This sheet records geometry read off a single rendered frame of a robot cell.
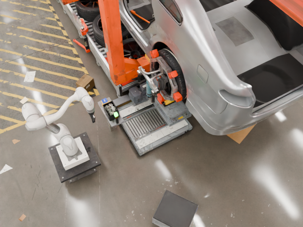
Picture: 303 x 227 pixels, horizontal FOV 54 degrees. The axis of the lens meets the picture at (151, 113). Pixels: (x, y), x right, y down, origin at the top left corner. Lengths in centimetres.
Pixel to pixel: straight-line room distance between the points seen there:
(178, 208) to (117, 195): 83
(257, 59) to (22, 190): 333
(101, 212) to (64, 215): 43
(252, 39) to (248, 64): 35
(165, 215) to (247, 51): 219
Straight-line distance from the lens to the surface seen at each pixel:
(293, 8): 112
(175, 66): 334
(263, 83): 380
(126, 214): 374
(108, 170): 394
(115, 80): 390
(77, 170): 368
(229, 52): 382
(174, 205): 342
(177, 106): 413
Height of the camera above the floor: 361
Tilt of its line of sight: 57 degrees down
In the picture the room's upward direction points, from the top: 1 degrees clockwise
